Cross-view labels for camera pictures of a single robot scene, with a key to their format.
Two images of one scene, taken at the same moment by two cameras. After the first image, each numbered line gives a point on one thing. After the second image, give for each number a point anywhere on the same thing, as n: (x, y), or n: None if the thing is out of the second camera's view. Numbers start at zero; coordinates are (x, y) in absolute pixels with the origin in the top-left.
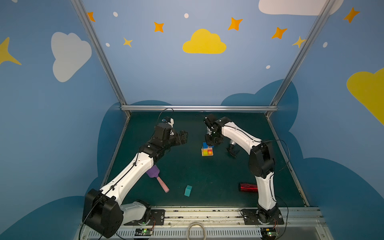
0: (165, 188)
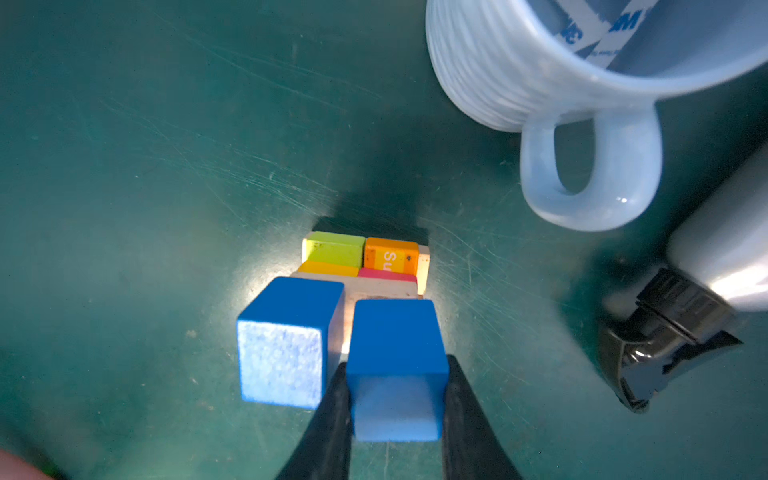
0: (13, 468)
